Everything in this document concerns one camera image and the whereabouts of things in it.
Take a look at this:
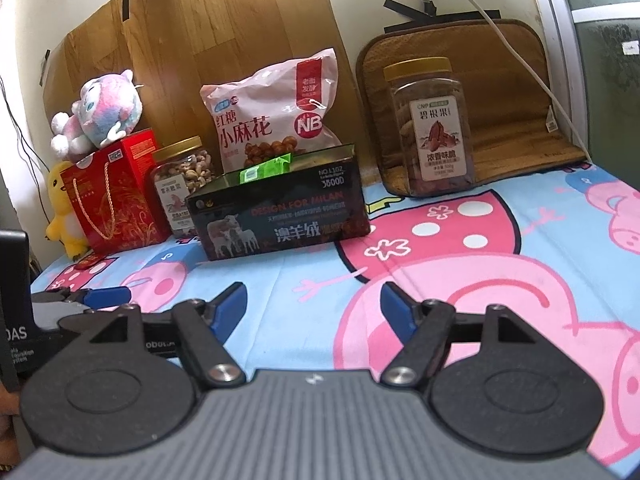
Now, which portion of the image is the cartoon printed blanket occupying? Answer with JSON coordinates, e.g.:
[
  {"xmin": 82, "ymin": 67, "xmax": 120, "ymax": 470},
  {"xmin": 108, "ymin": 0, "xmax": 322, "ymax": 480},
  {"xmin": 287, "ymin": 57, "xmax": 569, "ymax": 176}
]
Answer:
[{"xmin": 30, "ymin": 162, "xmax": 640, "ymax": 472}]

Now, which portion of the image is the red gift box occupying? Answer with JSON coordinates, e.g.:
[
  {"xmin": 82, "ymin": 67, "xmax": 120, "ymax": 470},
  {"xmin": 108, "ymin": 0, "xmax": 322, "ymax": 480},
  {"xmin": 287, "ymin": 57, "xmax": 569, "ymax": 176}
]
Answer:
[{"xmin": 60, "ymin": 129, "xmax": 172, "ymax": 255}]

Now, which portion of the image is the pecan jar with yellow lid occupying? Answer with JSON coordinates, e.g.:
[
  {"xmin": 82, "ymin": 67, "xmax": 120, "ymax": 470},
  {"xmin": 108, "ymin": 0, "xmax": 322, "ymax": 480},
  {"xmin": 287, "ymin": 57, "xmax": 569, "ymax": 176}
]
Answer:
[{"xmin": 383, "ymin": 56, "xmax": 473, "ymax": 197}]

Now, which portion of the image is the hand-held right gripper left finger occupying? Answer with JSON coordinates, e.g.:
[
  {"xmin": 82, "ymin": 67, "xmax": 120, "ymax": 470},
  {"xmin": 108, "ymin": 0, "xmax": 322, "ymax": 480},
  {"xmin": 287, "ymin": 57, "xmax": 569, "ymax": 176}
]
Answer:
[{"xmin": 75, "ymin": 282, "xmax": 249, "ymax": 391}]

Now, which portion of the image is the brown seat cushion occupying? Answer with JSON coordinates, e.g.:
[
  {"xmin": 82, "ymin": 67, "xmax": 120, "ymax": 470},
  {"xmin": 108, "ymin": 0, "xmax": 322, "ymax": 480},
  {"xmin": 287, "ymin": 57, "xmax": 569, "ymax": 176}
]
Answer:
[{"xmin": 356, "ymin": 19, "xmax": 592, "ymax": 197}]

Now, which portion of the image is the wood-grain board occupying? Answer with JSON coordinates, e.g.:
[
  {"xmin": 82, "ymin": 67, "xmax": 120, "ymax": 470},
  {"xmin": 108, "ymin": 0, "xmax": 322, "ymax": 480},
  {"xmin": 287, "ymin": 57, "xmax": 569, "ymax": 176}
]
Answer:
[{"xmin": 42, "ymin": 0, "xmax": 368, "ymax": 181}]

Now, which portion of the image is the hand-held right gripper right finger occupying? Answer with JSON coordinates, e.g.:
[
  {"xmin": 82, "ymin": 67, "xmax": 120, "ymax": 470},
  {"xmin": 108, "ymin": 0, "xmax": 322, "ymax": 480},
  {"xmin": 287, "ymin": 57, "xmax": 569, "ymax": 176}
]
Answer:
[{"xmin": 380, "ymin": 282, "xmax": 549, "ymax": 391}]

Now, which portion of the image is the yellow plush toy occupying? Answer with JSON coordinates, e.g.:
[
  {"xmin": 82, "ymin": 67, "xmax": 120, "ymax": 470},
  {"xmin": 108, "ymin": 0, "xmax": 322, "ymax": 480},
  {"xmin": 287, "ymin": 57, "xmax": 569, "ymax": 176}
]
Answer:
[{"xmin": 45, "ymin": 160, "xmax": 92, "ymax": 261}]

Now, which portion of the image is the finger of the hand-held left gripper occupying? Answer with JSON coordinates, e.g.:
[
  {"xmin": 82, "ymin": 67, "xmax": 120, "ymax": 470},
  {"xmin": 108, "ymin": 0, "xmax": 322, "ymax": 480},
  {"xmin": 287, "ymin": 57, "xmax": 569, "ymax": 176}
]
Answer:
[
  {"xmin": 81, "ymin": 286, "xmax": 134, "ymax": 310},
  {"xmin": 48, "ymin": 287, "xmax": 84, "ymax": 306}
]

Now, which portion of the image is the dark wool yarn box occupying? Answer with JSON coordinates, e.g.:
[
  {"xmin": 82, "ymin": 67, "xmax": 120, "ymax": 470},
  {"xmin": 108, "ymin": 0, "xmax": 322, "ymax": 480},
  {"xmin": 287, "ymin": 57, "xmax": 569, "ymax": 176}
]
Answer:
[{"xmin": 185, "ymin": 142, "xmax": 372, "ymax": 262}]

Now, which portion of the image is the white window frame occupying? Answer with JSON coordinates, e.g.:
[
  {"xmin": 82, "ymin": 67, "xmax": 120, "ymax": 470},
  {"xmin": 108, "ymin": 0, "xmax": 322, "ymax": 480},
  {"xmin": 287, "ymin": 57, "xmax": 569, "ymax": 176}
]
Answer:
[{"xmin": 532, "ymin": 0, "xmax": 640, "ymax": 171}]

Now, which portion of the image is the nut jar with gold lid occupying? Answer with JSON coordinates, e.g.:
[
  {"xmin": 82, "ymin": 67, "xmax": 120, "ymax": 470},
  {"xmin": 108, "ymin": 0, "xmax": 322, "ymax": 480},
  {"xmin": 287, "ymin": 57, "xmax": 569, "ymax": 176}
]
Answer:
[{"xmin": 151, "ymin": 136, "xmax": 219, "ymax": 239}]

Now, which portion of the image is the thin black cable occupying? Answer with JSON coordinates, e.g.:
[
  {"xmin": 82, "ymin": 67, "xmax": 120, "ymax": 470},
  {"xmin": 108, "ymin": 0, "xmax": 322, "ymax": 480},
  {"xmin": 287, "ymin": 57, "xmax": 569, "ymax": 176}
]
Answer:
[{"xmin": 0, "ymin": 74, "xmax": 51, "ymax": 223}]

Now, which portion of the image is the pink snack bag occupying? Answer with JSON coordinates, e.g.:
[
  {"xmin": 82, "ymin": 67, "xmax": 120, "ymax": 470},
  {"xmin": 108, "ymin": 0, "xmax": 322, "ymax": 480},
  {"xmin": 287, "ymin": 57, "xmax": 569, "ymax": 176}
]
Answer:
[{"xmin": 200, "ymin": 48, "xmax": 346, "ymax": 173}]

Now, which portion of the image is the pink plush toy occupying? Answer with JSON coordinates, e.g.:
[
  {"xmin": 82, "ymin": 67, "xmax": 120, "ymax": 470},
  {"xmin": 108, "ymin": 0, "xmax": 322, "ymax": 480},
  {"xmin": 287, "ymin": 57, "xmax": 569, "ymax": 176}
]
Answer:
[{"xmin": 50, "ymin": 70, "xmax": 146, "ymax": 163}]

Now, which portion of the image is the person's left hand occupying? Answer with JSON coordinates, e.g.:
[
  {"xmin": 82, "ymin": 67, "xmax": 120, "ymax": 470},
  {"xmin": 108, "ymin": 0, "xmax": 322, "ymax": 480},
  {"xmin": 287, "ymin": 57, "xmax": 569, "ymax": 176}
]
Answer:
[{"xmin": 0, "ymin": 382, "xmax": 22, "ymax": 471}]

